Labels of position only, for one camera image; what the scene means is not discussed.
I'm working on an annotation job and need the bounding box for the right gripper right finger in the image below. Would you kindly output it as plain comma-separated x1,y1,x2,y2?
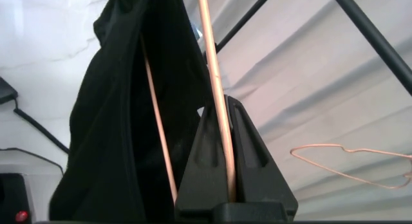
225,95,299,216

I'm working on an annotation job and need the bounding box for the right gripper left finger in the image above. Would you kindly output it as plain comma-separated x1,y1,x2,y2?
175,100,231,216

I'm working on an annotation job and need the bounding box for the pink clothes hanger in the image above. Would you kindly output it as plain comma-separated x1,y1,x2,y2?
289,143,412,191
138,0,238,204

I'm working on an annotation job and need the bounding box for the black garment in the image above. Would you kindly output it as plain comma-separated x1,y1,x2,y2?
48,0,214,223

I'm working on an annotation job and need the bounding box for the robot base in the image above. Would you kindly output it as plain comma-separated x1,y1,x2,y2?
0,172,33,224

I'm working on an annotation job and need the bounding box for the black clothes rack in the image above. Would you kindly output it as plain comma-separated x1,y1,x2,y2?
201,0,412,97

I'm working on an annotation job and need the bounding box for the white curtain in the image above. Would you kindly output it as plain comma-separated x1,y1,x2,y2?
182,0,412,222

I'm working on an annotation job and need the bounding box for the black cable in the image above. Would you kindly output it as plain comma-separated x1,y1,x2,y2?
12,98,70,155

